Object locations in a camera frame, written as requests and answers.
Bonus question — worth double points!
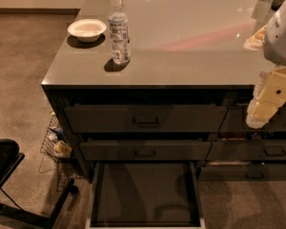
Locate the snack packet on counter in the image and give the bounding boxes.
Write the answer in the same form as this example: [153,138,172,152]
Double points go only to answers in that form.
[243,26,267,51]

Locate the clear plastic water bottle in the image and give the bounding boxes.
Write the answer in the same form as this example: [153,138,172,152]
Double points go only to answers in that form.
[108,0,131,65]

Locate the white bowl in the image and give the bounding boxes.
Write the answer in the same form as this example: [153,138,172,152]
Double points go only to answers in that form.
[68,19,107,43]

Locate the wire basket with items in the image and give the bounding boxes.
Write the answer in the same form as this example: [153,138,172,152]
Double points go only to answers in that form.
[39,113,72,192]

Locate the drawer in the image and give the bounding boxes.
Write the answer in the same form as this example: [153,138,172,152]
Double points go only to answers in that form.
[79,139,211,161]
[196,163,286,181]
[220,105,286,132]
[64,105,227,133]
[85,161,206,229]
[207,139,286,161]

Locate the dark grey drawer cabinet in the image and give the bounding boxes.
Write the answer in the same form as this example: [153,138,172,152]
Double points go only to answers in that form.
[42,0,286,177]

